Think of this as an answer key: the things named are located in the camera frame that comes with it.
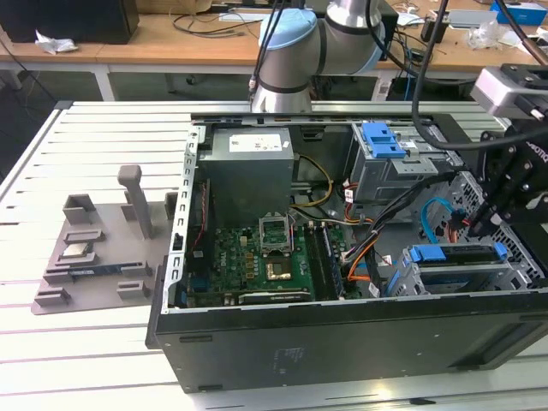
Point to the installed RAM stick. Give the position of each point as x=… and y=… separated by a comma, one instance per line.
x=333, y=265

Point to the clear plastic bag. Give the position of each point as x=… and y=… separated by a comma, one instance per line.
x=484, y=35

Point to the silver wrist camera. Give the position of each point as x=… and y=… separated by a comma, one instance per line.
x=496, y=92

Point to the hard disk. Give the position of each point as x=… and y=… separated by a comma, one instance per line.
x=454, y=252

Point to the spare RAM stick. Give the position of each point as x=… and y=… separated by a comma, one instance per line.
x=103, y=269

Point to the grey parts rack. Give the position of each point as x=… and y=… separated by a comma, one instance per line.
x=107, y=240

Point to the grey disk bay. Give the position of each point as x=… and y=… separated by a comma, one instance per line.
x=514, y=274

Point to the black open PC case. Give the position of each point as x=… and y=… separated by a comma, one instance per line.
x=342, y=342

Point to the black tower computer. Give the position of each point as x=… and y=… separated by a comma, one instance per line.
x=389, y=38

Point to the flat grey box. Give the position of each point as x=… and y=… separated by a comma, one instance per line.
x=473, y=18

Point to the grey optical drive cage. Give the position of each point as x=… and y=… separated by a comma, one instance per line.
x=377, y=180

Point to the silver CPU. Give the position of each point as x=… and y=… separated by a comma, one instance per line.
x=77, y=251

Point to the CPU socket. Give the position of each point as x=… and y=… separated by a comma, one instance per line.
x=276, y=237

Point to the blue cardboard box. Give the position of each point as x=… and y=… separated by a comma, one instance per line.
x=524, y=13

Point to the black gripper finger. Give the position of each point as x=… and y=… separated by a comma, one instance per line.
x=526, y=210
x=496, y=162

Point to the blue plastic cage latch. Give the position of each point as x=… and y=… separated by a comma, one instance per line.
x=381, y=141

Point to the large black box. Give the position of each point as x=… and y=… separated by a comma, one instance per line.
x=85, y=21

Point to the grey power supply unit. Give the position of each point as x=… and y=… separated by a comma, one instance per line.
x=244, y=171

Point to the green motherboard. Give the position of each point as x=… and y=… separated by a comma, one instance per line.
x=240, y=261

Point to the crumpled white paper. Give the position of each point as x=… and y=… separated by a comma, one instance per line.
x=53, y=43

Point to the black graphics card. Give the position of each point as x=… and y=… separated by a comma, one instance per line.
x=274, y=296

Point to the white open box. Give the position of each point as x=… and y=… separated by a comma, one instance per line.
x=535, y=43

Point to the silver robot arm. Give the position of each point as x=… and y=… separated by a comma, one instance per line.
x=299, y=55

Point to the wooden desk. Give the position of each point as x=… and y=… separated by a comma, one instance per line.
x=171, y=49

